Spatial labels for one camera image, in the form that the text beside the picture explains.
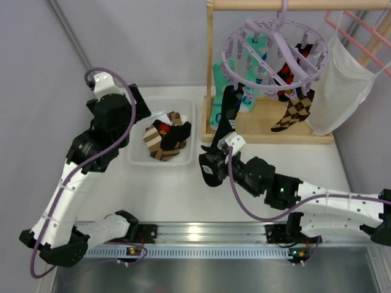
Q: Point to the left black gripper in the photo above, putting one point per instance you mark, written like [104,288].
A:
[138,99]

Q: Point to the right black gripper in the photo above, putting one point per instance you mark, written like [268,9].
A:
[215,166]

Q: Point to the black sport sock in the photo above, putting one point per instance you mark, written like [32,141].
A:
[230,107]

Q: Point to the brown argyle sock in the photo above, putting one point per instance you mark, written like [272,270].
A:
[297,110]

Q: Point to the purple round clip hanger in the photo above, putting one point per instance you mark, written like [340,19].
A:
[283,35]

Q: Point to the red yellow argyle sock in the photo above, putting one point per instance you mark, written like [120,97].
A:
[287,75]

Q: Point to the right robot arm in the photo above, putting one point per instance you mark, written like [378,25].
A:
[311,211]

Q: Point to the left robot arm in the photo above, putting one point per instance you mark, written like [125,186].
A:
[55,236]

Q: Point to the pink clothes hanger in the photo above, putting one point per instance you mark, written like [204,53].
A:
[367,39]

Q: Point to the brown striped sock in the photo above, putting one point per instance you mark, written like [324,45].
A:
[152,138]

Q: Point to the black sock in basket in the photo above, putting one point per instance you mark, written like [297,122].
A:
[172,135]

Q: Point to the white plastic basket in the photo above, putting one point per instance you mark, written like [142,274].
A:
[138,153]

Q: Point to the right mint green sock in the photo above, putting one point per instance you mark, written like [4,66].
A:
[249,65]

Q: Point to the white mesh laundry bag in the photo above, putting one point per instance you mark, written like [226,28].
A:
[343,86]

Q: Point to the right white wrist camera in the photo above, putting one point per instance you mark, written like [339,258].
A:
[231,140]

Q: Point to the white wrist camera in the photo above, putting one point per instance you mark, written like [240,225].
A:
[231,140]
[105,85]

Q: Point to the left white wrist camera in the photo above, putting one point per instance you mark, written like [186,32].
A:
[105,85]

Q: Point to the aluminium mounting rail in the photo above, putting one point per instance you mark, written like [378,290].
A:
[209,233]

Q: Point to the grey slotted cable duct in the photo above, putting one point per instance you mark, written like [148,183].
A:
[194,252]

